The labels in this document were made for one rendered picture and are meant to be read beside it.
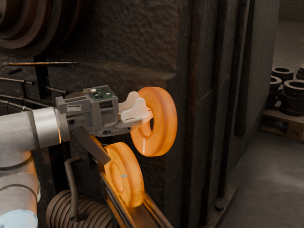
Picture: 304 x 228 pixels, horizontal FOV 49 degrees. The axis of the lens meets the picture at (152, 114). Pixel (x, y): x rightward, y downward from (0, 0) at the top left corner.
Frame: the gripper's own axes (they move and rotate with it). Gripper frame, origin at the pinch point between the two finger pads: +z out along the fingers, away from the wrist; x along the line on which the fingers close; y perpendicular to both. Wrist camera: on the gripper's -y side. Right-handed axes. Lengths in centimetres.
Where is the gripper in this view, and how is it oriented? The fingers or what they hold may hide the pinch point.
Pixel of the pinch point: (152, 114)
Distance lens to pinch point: 73.7
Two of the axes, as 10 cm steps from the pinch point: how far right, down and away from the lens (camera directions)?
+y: -0.1, -8.8, -4.7
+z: 9.2, -2.0, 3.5
